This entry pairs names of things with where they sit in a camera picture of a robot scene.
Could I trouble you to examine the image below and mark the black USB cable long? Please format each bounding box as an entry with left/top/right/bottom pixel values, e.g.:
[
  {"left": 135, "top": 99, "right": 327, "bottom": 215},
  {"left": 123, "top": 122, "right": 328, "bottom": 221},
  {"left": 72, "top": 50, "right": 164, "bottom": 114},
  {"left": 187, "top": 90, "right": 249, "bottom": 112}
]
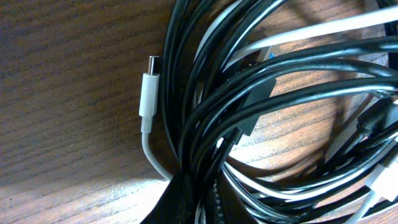
[{"left": 158, "top": 0, "right": 398, "bottom": 224}]

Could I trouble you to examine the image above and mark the black USB cable short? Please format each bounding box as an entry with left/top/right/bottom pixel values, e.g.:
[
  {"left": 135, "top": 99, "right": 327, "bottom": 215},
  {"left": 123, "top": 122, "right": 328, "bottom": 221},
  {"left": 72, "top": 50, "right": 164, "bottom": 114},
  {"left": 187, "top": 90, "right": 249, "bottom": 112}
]
[{"left": 174, "top": 0, "right": 398, "bottom": 224}]

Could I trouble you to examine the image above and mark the white USB-C cable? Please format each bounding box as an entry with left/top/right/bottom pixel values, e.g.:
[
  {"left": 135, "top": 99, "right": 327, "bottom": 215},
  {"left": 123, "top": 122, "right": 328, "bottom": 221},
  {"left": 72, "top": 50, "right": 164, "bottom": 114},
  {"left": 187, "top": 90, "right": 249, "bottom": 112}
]
[{"left": 138, "top": 6, "right": 398, "bottom": 224}]

